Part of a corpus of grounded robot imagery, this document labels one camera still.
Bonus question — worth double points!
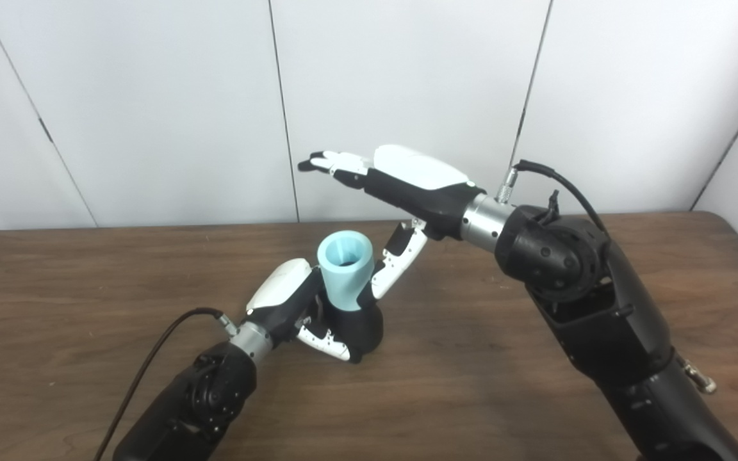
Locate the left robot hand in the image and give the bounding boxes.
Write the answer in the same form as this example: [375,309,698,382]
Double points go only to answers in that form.
[245,258,352,363]

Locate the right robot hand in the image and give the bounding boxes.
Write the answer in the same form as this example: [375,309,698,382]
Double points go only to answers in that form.
[297,145,486,302]

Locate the light-blue hose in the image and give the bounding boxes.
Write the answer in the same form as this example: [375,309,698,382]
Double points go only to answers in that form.
[316,230,376,312]

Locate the black nozzle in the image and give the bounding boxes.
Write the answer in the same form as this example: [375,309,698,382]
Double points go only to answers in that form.
[318,298,384,364]

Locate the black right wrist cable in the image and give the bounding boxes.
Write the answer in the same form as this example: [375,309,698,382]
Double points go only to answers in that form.
[496,159,610,238]

